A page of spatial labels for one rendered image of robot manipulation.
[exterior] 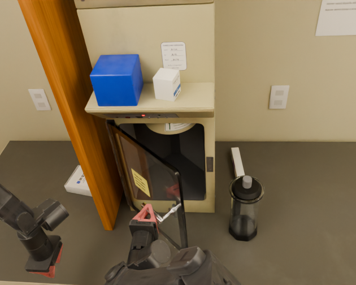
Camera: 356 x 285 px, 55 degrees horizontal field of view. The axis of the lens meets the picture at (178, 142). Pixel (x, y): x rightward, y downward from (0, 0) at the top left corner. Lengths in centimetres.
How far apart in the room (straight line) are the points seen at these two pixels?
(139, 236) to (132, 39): 50
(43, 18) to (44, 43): 5
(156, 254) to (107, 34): 54
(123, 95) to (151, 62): 12
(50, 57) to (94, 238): 70
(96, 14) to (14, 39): 71
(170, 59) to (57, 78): 28
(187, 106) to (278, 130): 83
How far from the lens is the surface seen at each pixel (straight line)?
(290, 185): 142
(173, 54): 88
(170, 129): 104
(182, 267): 51
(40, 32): 84
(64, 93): 90
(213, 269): 48
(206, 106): 82
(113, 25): 87
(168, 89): 83
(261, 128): 158
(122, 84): 82
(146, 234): 93
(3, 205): 87
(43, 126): 177
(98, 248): 129
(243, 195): 106
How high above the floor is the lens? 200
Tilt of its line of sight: 42 degrees down
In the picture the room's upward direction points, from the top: 6 degrees counter-clockwise
